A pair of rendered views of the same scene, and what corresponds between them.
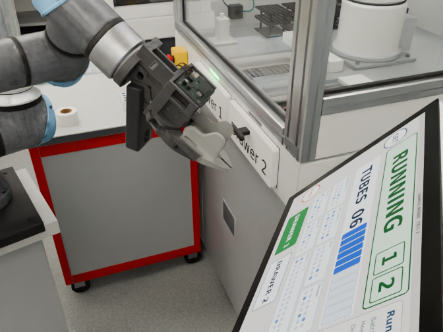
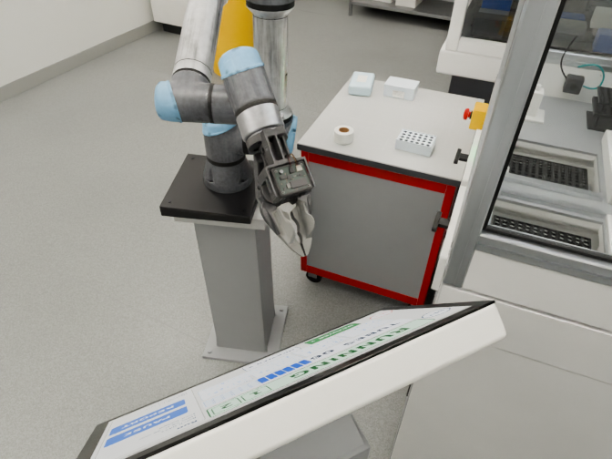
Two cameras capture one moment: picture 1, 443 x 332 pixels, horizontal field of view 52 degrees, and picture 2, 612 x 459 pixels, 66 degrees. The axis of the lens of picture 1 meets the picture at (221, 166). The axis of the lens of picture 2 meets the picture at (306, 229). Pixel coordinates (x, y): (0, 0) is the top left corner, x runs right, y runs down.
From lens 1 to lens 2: 46 cm
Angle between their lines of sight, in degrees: 34
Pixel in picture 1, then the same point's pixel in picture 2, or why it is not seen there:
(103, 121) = (370, 151)
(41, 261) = (250, 243)
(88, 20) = (239, 96)
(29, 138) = not seen: hidden behind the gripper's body
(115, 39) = (249, 117)
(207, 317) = not seen: hidden behind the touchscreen
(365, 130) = (533, 289)
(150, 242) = (378, 274)
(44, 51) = (226, 102)
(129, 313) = (333, 321)
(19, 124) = not seen: hidden behind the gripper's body
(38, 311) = (241, 277)
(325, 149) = (476, 284)
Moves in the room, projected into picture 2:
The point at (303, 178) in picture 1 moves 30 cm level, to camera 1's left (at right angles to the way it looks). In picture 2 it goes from (444, 298) to (334, 231)
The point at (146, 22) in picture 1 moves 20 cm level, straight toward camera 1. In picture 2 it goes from (488, 62) to (473, 79)
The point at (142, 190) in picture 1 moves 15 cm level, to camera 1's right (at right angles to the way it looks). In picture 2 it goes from (383, 226) to (417, 245)
